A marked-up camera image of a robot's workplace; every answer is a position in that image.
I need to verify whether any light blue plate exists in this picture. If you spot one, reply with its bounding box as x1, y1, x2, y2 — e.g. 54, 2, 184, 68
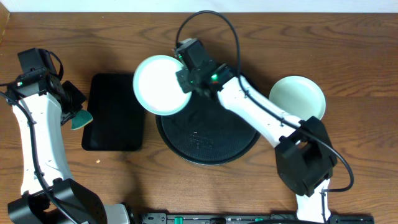
132, 55, 192, 116
269, 76, 326, 120

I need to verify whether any black round tray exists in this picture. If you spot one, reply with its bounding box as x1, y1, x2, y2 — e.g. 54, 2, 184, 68
155, 92, 261, 165

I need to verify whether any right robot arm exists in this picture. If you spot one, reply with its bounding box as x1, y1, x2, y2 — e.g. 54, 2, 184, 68
175, 65, 337, 223

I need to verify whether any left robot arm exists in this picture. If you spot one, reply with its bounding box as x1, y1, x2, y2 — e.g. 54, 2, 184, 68
4, 70, 130, 223

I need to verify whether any green yellow sponge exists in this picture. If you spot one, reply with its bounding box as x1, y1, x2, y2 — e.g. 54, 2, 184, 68
71, 110, 93, 130

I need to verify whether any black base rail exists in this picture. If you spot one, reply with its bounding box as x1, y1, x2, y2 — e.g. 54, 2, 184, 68
137, 213, 375, 224

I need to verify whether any black rectangular tray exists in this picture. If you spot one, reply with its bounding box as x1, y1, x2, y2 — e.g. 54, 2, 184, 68
81, 73, 145, 151

